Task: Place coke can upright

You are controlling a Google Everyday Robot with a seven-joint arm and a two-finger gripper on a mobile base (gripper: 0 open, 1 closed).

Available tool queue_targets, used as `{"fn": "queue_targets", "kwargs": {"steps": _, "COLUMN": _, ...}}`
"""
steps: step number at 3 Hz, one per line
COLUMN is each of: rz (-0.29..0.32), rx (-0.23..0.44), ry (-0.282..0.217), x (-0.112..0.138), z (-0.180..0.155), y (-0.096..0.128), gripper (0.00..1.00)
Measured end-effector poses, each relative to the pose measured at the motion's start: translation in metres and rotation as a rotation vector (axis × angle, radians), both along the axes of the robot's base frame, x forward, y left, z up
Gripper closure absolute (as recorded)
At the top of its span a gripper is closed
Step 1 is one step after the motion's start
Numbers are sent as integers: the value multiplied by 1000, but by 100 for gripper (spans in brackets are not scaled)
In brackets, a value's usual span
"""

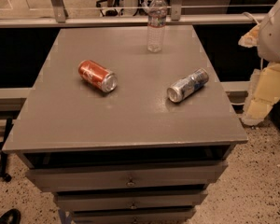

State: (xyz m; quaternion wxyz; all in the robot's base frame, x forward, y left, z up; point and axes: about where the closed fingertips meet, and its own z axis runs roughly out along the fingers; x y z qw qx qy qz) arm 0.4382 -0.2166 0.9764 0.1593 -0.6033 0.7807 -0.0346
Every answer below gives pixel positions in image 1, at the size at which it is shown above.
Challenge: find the black shoe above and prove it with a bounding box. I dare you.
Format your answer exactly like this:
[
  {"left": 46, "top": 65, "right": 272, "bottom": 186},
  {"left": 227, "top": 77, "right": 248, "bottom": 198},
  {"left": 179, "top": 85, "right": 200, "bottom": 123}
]
[{"left": 0, "top": 209, "right": 21, "bottom": 224}]

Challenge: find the black table leg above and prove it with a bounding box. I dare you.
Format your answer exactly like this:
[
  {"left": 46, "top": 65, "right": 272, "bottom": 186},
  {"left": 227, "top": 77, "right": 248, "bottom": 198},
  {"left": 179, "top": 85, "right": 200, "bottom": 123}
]
[{"left": 0, "top": 118, "right": 14, "bottom": 183}]

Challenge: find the grey drawer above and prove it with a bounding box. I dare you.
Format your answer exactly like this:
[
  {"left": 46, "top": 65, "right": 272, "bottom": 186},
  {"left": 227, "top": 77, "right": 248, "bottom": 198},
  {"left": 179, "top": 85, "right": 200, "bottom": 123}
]
[
  {"left": 55, "top": 189, "right": 207, "bottom": 211},
  {"left": 72, "top": 206, "right": 195, "bottom": 224},
  {"left": 26, "top": 161, "right": 228, "bottom": 192}
]

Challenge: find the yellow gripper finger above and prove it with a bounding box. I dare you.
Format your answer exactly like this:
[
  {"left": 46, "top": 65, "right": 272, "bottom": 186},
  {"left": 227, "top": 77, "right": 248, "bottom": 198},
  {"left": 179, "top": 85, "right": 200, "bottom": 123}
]
[
  {"left": 241, "top": 63, "right": 280, "bottom": 126},
  {"left": 238, "top": 24, "right": 260, "bottom": 48}
]

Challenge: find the grey metal railing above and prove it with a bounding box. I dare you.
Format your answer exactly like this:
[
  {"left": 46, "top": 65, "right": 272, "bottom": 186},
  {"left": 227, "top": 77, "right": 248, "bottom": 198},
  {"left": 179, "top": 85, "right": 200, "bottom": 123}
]
[{"left": 0, "top": 0, "right": 276, "bottom": 28}]

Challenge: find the clear plastic water bottle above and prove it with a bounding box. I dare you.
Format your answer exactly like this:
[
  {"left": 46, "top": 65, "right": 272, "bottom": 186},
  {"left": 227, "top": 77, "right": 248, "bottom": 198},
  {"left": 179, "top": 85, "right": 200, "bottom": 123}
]
[{"left": 147, "top": 0, "right": 167, "bottom": 53}]

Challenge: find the bottom grey drawer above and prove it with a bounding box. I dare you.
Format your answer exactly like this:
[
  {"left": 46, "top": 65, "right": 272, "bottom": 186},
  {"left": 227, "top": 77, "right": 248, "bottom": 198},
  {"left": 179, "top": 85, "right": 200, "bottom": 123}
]
[{"left": 72, "top": 206, "right": 195, "bottom": 224}]

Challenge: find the middle grey drawer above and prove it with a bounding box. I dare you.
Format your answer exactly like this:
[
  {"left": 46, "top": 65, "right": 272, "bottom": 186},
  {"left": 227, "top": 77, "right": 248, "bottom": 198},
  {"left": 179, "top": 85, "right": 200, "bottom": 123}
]
[{"left": 55, "top": 189, "right": 207, "bottom": 211}]

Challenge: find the top grey drawer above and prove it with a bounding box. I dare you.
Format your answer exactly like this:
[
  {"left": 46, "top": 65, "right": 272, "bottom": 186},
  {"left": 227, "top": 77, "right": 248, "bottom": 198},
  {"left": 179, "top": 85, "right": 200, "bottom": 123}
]
[{"left": 26, "top": 161, "right": 228, "bottom": 192}]

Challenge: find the grey drawer cabinet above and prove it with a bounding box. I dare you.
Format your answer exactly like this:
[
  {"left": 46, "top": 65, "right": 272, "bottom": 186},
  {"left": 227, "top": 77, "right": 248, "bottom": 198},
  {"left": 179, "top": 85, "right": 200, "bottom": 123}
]
[{"left": 2, "top": 25, "right": 249, "bottom": 224}]

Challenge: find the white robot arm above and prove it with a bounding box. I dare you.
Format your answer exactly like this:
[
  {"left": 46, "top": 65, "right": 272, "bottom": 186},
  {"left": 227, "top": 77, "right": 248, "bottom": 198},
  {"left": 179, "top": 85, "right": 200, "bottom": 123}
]
[{"left": 238, "top": 0, "right": 280, "bottom": 126}]

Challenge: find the white cable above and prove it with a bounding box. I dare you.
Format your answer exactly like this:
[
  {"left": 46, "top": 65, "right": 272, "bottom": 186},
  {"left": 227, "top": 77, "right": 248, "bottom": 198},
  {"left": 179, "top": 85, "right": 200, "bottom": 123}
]
[{"left": 242, "top": 11, "right": 261, "bottom": 26}]

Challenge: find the black office chair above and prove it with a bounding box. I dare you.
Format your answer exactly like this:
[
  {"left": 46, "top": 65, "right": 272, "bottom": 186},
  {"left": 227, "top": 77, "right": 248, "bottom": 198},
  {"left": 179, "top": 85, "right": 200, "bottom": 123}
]
[{"left": 95, "top": 0, "right": 147, "bottom": 17}]

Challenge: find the red coke can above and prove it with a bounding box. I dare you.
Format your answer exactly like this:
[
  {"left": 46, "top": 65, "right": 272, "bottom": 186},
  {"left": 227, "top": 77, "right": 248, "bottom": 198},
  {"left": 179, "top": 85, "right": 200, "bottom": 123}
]
[{"left": 78, "top": 60, "right": 118, "bottom": 93}]

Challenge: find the silver blue can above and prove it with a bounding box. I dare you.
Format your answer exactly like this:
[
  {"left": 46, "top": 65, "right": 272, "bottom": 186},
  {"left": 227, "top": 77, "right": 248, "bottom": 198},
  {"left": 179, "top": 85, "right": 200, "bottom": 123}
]
[{"left": 167, "top": 68, "right": 209, "bottom": 103}]

